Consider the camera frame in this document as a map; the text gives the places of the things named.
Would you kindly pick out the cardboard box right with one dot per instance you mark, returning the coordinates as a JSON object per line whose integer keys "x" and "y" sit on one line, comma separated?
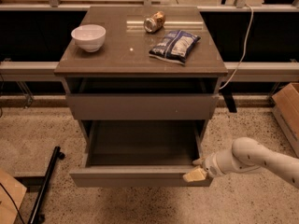
{"x": 286, "y": 112}

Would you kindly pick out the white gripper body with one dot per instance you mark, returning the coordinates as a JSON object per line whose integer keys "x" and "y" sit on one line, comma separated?
{"x": 210, "y": 165}

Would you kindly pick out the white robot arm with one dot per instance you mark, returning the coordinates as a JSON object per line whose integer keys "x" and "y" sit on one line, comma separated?
{"x": 245, "y": 156}

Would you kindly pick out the blue snack bag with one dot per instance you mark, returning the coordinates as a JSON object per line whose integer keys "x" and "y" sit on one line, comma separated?
{"x": 175, "y": 47}

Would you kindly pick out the black metal stand leg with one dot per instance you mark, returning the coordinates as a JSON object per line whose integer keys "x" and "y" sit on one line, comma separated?
{"x": 41, "y": 184}

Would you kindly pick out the cardboard box left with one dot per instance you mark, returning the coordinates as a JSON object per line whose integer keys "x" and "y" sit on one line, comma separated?
{"x": 12, "y": 193}

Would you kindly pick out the cardboard box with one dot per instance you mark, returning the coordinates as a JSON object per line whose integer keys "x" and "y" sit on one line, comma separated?
{"x": 12, "y": 193}
{"x": 286, "y": 112}

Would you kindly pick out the white ceramic bowl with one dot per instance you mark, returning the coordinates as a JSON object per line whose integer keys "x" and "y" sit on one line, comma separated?
{"x": 89, "y": 37}

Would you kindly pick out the gold drink can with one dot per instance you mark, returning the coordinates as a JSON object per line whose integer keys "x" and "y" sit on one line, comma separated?
{"x": 155, "y": 22}

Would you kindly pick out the brown drawer cabinet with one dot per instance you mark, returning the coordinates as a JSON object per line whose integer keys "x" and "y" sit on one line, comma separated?
{"x": 123, "y": 65}

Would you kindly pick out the grey drawer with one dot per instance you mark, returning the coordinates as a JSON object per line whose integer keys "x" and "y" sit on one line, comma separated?
{"x": 140, "y": 153}
{"x": 142, "y": 106}

